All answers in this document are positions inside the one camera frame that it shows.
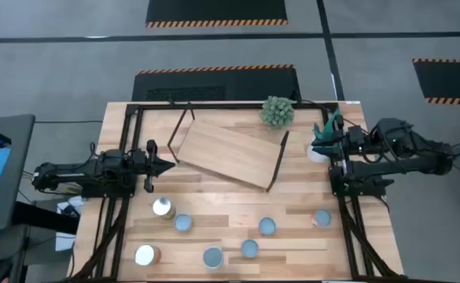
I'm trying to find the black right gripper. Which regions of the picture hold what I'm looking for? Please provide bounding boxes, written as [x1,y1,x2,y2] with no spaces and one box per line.
[311,117,351,162]

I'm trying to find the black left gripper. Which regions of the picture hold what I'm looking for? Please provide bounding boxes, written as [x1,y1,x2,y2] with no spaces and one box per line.
[134,139,176,193]

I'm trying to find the tall tomato can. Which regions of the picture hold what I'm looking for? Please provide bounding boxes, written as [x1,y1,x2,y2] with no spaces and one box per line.
[152,196,178,220]

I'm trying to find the green sliced peaches can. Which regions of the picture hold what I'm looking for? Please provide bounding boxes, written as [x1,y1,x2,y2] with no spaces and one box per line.
[173,213,193,233]

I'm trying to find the orange patterned can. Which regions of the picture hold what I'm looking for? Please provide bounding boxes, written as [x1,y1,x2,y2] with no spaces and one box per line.
[311,208,333,228]

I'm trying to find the tall orange beans can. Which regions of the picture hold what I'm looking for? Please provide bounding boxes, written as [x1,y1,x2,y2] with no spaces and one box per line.
[134,244,163,267]

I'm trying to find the white red saucy can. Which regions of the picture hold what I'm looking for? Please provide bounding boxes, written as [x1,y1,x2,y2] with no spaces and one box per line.
[258,216,278,237]

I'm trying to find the yellow pineapple rings can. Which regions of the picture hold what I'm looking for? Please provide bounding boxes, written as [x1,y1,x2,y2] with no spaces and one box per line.
[241,238,260,259]

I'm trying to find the snake plant in white pot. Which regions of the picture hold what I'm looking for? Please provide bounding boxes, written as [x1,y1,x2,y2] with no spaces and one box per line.
[306,108,343,164]

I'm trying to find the green succulent in patterned pot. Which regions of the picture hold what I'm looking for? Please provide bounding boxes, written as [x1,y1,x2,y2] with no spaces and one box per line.
[259,95,296,130]

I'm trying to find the black striped-edge floor mat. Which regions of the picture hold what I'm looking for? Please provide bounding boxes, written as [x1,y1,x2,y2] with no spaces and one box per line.
[412,57,460,106]
[131,64,302,102]
[145,0,289,28]

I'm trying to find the short grey tin can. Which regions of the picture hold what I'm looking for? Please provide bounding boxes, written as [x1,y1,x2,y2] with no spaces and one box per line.
[202,245,225,270]

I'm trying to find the white paper sheets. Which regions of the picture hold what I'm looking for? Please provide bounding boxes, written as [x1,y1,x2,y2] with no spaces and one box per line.
[55,195,86,252]

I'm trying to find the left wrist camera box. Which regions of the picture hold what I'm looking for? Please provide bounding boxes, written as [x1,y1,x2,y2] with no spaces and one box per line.
[129,148,147,166]

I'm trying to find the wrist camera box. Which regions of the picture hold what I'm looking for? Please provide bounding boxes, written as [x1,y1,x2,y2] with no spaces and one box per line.
[129,148,147,166]
[347,125,366,149]

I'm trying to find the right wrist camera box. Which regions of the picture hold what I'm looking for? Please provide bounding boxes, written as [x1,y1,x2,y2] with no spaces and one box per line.
[347,125,366,149]

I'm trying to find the black metal table frame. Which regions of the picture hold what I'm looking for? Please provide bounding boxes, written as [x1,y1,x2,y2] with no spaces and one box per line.
[68,101,408,283]

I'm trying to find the thin black floor cable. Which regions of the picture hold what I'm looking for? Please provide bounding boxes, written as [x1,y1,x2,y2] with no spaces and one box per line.
[35,119,104,124]

